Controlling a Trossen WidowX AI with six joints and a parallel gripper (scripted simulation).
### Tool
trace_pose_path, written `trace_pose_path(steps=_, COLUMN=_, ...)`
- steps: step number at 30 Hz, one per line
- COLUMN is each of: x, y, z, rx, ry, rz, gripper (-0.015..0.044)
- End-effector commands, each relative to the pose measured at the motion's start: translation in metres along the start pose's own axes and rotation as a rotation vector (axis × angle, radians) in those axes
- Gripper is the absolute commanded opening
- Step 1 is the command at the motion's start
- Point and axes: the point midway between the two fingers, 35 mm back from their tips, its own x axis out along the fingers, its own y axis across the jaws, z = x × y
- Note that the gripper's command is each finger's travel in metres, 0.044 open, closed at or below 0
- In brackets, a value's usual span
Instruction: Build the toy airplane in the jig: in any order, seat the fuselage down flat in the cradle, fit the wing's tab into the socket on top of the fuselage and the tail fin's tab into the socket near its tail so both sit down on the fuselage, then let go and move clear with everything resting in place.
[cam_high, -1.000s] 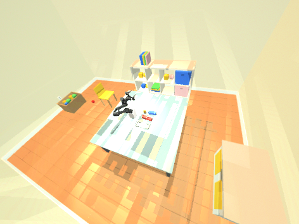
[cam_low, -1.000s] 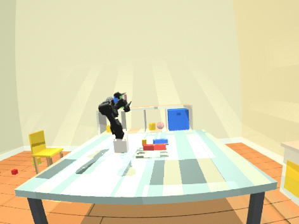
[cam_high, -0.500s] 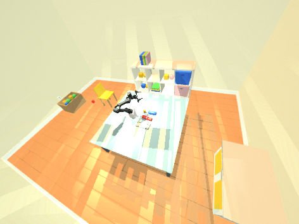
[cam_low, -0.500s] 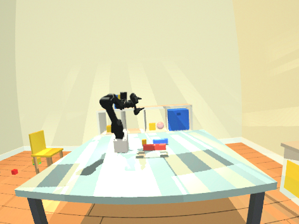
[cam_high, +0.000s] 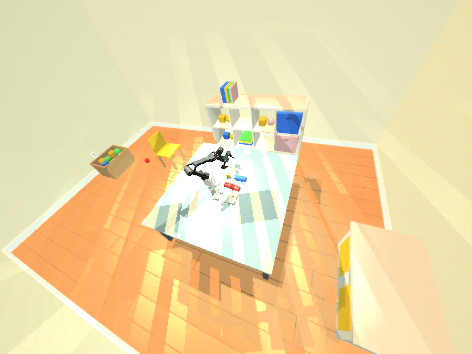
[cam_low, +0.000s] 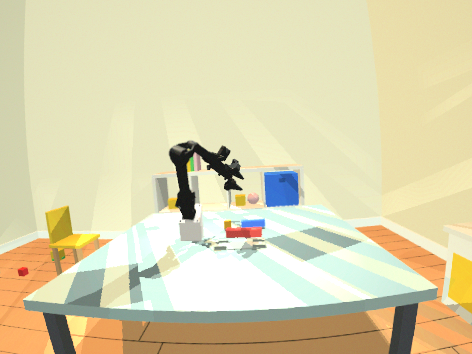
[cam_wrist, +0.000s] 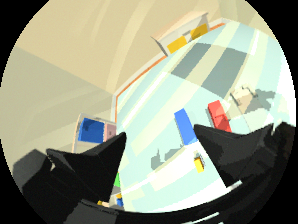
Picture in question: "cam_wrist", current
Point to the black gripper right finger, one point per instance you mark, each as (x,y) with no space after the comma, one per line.
(230,152)

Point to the blue bar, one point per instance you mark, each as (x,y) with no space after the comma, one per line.
(186,128)

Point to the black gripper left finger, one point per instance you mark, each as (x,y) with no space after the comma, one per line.
(96,168)

